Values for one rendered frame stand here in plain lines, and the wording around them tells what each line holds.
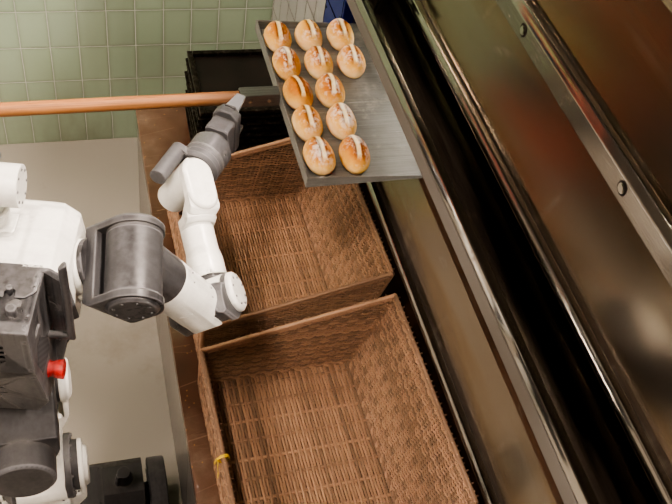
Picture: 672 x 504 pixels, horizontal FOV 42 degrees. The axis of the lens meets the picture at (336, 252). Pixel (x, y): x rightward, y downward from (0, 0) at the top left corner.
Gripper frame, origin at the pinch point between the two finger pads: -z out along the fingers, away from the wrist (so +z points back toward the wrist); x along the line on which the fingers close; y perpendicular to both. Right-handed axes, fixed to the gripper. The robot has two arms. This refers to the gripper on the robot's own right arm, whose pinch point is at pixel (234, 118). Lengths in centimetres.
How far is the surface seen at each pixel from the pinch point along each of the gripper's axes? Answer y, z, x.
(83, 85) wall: 98, -88, -91
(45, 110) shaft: 34.8, 18.1, 0.7
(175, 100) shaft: 13.0, 2.4, 1.3
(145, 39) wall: 78, -102, -71
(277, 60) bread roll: -1.2, -20.6, 2.6
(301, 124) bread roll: -14.4, -2.6, 2.6
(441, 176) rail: -48, 23, 25
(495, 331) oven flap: -65, 49, 22
